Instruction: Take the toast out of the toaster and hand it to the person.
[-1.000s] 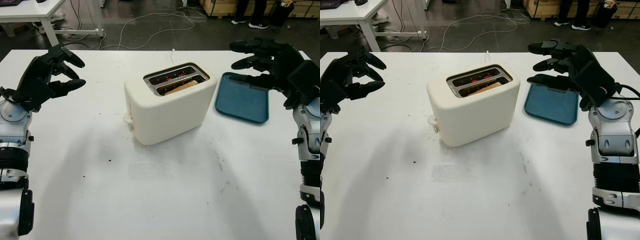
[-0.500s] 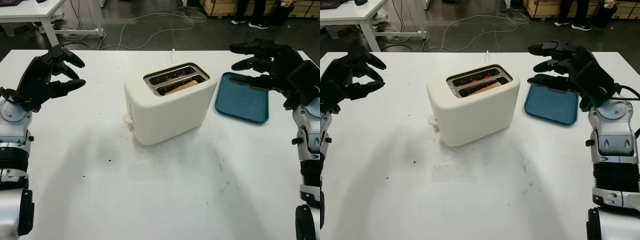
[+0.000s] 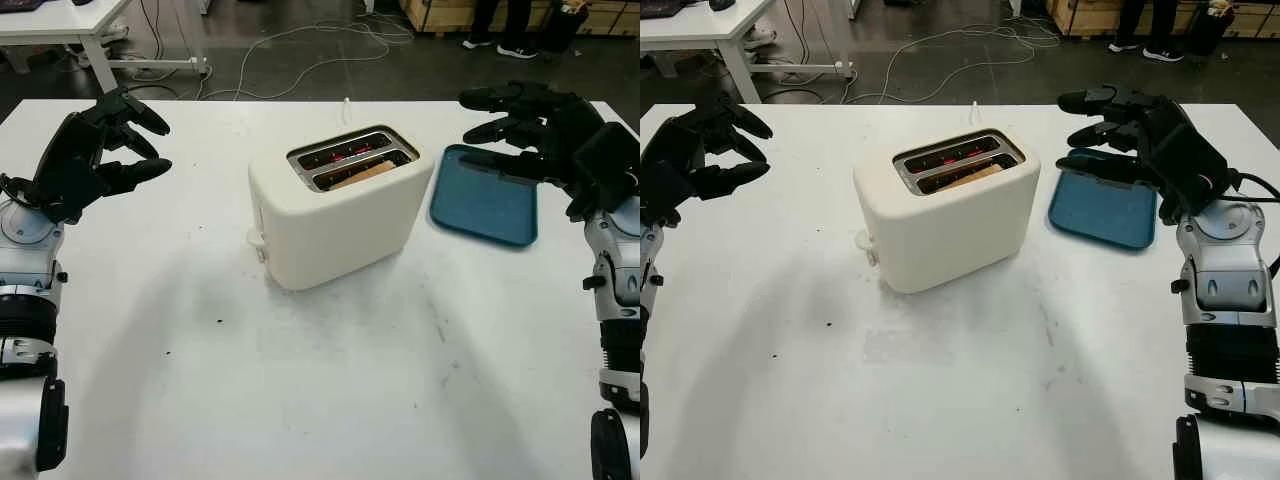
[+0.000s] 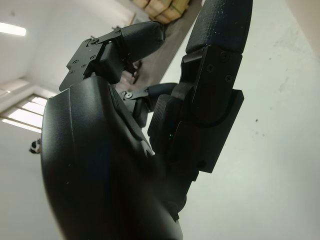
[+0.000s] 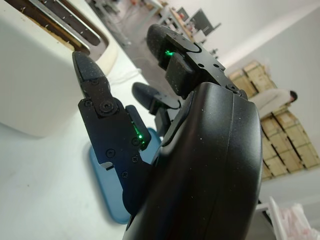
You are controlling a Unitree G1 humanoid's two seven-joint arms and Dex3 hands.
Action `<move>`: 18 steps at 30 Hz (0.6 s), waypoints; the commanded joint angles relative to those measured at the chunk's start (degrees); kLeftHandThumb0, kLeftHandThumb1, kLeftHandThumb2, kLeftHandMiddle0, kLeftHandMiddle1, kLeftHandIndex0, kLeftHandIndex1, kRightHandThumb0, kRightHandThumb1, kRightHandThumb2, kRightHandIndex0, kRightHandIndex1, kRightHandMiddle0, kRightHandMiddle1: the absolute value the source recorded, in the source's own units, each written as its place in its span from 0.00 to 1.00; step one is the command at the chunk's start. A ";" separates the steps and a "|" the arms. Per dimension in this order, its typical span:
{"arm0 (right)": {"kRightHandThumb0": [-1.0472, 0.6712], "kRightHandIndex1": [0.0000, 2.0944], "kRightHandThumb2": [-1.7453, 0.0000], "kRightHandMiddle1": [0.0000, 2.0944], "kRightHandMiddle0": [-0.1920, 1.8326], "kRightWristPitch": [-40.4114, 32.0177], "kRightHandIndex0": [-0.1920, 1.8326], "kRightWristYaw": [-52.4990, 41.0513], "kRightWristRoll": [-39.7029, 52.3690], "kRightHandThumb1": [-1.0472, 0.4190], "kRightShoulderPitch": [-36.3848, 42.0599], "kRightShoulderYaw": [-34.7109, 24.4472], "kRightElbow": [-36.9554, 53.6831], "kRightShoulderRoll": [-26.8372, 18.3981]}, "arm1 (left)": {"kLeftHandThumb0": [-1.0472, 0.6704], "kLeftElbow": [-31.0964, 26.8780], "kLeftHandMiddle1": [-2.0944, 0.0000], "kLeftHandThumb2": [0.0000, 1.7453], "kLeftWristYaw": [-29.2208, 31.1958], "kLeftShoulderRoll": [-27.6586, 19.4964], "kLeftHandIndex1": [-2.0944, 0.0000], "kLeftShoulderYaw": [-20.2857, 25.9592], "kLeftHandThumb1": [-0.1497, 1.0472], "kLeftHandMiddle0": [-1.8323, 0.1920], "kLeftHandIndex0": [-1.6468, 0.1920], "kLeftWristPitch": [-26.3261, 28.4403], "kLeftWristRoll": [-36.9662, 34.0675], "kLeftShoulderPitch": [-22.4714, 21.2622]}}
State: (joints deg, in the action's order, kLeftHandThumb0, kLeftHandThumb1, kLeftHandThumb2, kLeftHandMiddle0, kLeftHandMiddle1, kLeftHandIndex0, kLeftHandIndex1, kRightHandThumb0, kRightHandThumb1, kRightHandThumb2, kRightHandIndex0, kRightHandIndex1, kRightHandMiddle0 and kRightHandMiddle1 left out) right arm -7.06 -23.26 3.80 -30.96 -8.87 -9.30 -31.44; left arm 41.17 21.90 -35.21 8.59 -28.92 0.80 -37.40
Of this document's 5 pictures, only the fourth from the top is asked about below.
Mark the ceiling light panel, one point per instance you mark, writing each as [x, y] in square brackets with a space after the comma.
[12, 28]

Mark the stacked wooden crates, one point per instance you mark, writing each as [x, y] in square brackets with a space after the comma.
[160, 8]

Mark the bright window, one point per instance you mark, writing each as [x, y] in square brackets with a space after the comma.
[27, 110]

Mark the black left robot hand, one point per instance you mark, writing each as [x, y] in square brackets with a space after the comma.
[100, 162]

